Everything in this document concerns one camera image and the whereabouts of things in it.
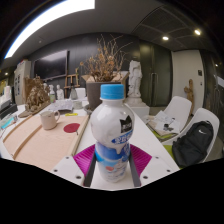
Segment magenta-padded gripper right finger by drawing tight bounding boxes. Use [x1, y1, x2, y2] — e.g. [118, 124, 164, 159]
[128, 143, 181, 188]

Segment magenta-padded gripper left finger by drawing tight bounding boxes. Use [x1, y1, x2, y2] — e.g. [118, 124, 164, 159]
[50, 143, 98, 188]

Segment white blue-capped drink bottle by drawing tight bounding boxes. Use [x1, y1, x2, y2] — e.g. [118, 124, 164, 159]
[89, 83, 136, 184]

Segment light wooden board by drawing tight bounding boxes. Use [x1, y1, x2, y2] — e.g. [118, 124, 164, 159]
[2, 111, 91, 173]

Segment flat round red coaster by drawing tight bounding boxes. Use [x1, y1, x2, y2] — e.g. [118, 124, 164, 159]
[63, 122, 82, 134]

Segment black backpack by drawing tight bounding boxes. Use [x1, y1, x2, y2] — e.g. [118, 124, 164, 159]
[171, 120, 214, 168]

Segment stack of papers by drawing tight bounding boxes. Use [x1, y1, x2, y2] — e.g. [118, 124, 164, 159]
[146, 110, 183, 137]

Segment white ceramic mug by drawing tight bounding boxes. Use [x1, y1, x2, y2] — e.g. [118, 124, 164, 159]
[39, 109, 62, 131]

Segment grey plant saucer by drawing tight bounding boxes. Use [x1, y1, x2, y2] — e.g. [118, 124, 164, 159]
[83, 103, 96, 116]

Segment small round tin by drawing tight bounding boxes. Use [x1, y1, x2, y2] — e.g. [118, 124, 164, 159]
[72, 99, 84, 110]

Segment green-labelled bottle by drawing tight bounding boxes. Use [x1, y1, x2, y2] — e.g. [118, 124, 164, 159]
[48, 84, 57, 104]

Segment grey spray bottle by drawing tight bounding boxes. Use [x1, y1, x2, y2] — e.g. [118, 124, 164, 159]
[69, 83, 78, 100]

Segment small white figurine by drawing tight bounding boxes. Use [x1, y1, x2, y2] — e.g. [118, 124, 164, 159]
[55, 84, 65, 101]

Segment colourful book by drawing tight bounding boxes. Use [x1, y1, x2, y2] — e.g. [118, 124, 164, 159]
[0, 114, 18, 129]

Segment wooden figure sculpture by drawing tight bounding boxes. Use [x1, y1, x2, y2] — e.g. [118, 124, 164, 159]
[183, 78, 195, 116]

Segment black desk device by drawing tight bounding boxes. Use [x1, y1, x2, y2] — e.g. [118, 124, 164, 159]
[0, 103, 18, 119]

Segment wooden easel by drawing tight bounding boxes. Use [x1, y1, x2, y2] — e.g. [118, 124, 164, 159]
[63, 68, 82, 98]

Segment white standing statue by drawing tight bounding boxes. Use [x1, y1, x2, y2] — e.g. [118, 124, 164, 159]
[127, 59, 144, 99]

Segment dark double door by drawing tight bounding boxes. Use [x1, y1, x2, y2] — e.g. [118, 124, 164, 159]
[139, 41, 174, 108]

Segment white cabinet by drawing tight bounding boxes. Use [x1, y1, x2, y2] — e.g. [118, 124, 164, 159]
[13, 59, 33, 106]

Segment dried plant in grey pot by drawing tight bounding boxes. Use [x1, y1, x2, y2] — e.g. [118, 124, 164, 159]
[79, 34, 133, 112]

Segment round ceiling spotlights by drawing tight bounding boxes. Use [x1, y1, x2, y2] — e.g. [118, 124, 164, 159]
[161, 28, 203, 42]

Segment long ceiling light panel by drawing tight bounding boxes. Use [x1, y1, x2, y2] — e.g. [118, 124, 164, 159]
[3, 0, 96, 60]

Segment white pedestal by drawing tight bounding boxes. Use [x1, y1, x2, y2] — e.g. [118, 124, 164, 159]
[124, 96, 151, 120]

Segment dark wall screen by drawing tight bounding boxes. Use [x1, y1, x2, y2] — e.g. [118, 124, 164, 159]
[33, 49, 69, 81]

